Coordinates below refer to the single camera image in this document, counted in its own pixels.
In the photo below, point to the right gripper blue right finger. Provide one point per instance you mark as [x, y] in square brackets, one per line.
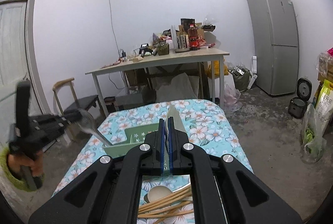
[178, 164]

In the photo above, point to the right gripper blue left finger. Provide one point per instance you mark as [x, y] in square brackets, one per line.
[153, 158]

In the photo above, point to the beige ceramic soup spoon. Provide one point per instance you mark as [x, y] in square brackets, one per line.
[157, 193]

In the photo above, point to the white plastic rice paddle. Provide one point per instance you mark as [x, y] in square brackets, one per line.
[177, 121]

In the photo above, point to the metal spoon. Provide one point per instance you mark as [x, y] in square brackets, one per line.
[87, 124]

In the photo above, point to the left hand orange glove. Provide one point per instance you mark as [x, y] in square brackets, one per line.
[15, 161]

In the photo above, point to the green plastic utensil holder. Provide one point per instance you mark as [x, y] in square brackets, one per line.
[123, 142]

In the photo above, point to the wooden chair black seat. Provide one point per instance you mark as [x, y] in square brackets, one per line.
[84, 103]

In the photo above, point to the grey sack under desk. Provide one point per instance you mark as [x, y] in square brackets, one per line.
[180, 87]

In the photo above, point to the pink plastic bag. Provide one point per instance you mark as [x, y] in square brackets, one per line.
[231, 94]

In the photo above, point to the yellow plastic bag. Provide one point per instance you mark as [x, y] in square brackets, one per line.
[216, 66]

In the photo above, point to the green canvas bag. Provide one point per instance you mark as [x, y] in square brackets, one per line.
[241, 77]

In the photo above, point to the glass jar dark contents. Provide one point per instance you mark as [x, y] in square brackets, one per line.
[163, 48]

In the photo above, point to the white door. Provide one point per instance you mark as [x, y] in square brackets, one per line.
[13, 55]

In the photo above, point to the red oil bottle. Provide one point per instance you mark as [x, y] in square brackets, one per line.
[193, 37]

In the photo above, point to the black rice cooker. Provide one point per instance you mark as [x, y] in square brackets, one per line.
[298, 105]

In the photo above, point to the plastic bag with vegetables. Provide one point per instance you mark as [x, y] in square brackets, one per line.
[312, 142]

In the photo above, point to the yellow green food bag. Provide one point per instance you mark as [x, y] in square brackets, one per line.
[324, 104]

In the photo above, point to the silver refrigerator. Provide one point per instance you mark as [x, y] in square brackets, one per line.
[276, 42]

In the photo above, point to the cardboard box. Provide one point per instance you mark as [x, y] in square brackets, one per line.
[325, 69]

